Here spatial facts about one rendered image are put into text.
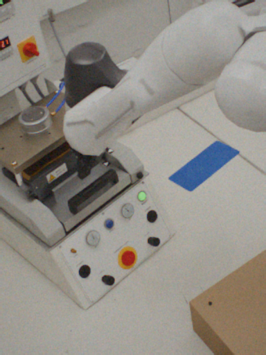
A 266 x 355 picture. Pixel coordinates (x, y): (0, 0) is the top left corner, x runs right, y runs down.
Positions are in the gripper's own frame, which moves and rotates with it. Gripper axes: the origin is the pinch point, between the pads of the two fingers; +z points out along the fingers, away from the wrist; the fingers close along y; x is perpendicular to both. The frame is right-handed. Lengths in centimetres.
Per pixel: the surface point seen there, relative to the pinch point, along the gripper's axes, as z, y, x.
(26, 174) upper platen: 3.9, -9.5, -10.3
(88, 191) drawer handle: 4.4, 3.7, -1.9
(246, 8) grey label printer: 19, -24, 96
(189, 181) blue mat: 29.7, 9.3, 34.4
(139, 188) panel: 13.0, 7.9, 12.6
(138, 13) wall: 29, -53, 74
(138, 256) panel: 23.8, 18.7, 3.0
